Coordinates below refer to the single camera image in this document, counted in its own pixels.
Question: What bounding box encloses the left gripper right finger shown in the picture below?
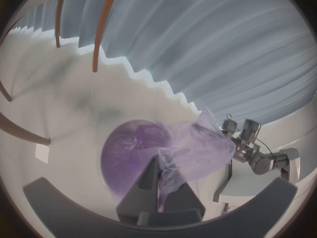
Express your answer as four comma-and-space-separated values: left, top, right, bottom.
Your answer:
165, 182, 206, 218

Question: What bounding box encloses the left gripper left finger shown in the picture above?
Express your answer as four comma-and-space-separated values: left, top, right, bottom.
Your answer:
116, 155, 159, 224

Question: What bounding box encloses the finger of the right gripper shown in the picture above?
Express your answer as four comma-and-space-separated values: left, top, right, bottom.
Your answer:
192, 123, 222, 136

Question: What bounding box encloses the purple plastic bag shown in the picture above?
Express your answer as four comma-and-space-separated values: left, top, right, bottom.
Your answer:
102, 107, 236, 213

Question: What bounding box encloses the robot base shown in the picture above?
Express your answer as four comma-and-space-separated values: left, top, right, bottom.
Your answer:
213, 158, 273, 214

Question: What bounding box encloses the white trash bin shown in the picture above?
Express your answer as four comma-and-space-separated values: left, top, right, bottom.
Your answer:
98, 119, 179, 203

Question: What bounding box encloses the pale blue curtain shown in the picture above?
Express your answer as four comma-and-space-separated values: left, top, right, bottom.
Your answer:
25, 0, 317, 133

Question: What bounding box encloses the white cushioned wooden chair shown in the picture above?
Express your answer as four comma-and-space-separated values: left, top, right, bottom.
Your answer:
0, 0, 123, 146

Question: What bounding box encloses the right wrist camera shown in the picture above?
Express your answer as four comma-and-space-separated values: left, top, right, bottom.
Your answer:
222, 119, 239, 132

